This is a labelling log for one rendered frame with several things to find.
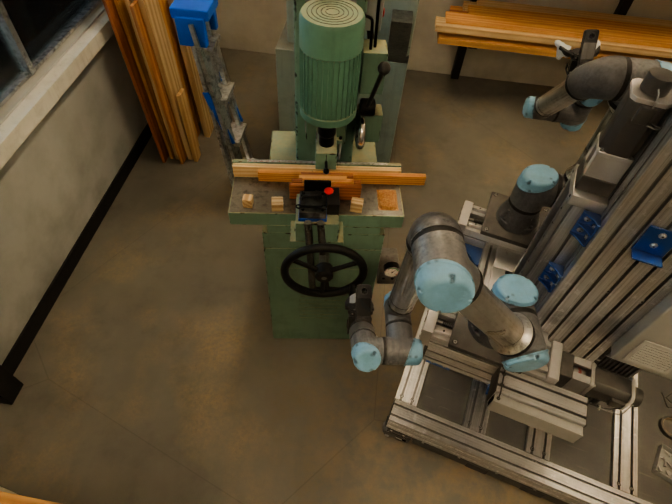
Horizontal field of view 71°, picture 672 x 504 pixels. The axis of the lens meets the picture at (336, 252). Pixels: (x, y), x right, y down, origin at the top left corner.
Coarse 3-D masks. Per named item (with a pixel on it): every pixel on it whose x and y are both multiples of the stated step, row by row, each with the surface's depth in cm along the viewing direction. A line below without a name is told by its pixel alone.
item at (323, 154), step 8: (336, 136) 161; (336, 144) 158; (320, 152) 155; (328, 152) 155; (336, 152) 156; (320, 160) 157; (328, 160) 157; (336, 160) 158; (320, 168) 160; (328, 168) 160
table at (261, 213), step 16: (240, 192) 166; (256, 192) 166; (272, 192) 166; (288, 192) 167; (368, 192) 169; (400, 192) 170; (240, 208) 161; (256, 208) 161; (288, 208) 162; (368, 208) 164; (400, 208) 165; (256, 224) 164; (272, 224) 165; (288, 224) 165; (352, 224) 165; (368, 224) 166; (384, 224) 166; (400, 224) 166
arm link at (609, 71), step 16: (592, 64) 128; (608, 64) 125; (624, 64) 124; (576, 80) 132; (592, 80) 128; (608, 80) 125; (544, 96) 156; (560, 96) 144; (576, 96) 135; (592, 96) 131; (608, 96) 128; (528, 112) 166; (544, 112) 160
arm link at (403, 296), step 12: (420, 216) 106; (432, 216) 102; (444, 216) 102; (420, 228) 102; (456, 228) 108; (408, 240) 111; (408, 252) 115; (408, 264) 117; (408, 276) 119; (396, 288) 126; (408, 288) 123; (384, 300) 140; (396, 300) 129; (408, 300) 127; (396, 312) 133; (408, 312) 133
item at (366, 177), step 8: (264, 176) 168; (272, 176) 168; (280, 176) 168; (288, 176) 168; (296, 176) 168; (360, 176) 169; (368, 176) 169; (376, 176) 169; (384, 176) 169; (392, 176) 169; (400, 176) 169; (408, 176) 169; (416, 176) 170; (424, 176) 170; (392, 184) 172; (400, 184) 172; (408, 184) 172; (416, 184) 172
